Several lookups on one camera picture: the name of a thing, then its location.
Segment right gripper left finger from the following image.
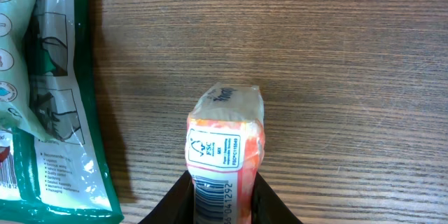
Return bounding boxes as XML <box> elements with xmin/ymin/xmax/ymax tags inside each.
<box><xmin>139</xmin><ymin>171</ymin><xmax>194</xmax><ymax>224</ymax></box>

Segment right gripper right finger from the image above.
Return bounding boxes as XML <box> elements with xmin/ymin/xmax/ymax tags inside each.
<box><xmin>251</xmin><ymin>173</ymin><xmax>303</xmax><ymax>224</ymax></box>

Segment orange Kleenex tissue pack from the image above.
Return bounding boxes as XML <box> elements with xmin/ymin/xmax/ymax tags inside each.
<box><xmin>185</xmin><ymin>83</ymin><xmax>265</xmax><ymax>224</ymax></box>

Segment green 3M gloves package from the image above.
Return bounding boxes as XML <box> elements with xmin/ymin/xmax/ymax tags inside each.
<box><xmin>1</xmin><ymin>0</ymin><xmax>123</xmax><ymax>224</ymax></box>

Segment red sachet packet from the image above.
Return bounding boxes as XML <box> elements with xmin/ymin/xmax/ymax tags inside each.
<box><xmin>1</xmin><ymin>131</ymin><xmax>18</xmax><ymax>191</ymax></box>

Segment pale green wipes packet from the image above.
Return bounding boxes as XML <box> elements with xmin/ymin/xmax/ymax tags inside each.
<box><xmin>1</xmin><ymin>0</ymin><xmax>52</xmax><ymax>141</ymax></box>

